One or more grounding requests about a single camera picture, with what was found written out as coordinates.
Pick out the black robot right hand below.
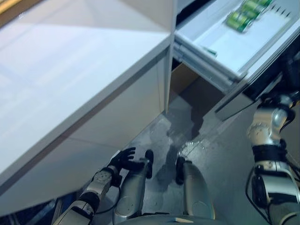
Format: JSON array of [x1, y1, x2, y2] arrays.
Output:
[[280, 54, 300, 96]]

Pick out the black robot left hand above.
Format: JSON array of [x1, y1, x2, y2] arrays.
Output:
[[109, 147, 144, 173]]

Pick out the white fridge drawer steel front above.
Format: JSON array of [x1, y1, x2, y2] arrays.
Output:
[[172, 0, 300, 121]]

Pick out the stainless steel fridge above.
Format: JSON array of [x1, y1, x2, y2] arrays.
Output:
[[170, 0, 235, 125]]

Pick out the grey robot torso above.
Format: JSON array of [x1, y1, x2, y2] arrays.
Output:
[[126, 211, 233, 225]]

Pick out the orange window with black frame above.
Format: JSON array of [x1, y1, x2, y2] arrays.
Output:
[[0, 0, 23, 15]]

